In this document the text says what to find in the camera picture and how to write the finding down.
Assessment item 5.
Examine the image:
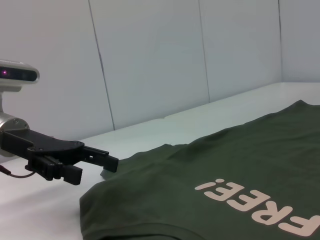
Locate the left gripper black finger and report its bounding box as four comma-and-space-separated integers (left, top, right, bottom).
58, 163, 84, 186
82, 146, 119, 174

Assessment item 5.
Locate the dark green FREE T-shirt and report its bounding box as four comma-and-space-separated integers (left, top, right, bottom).
79, 99, 320, 240

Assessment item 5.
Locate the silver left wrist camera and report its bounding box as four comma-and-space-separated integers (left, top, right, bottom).
0, 59, 41, 94

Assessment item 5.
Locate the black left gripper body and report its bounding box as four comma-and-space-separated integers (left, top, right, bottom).
0, 129, 86, 181

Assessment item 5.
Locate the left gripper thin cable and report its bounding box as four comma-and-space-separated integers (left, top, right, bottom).
0, 164, 36, 179

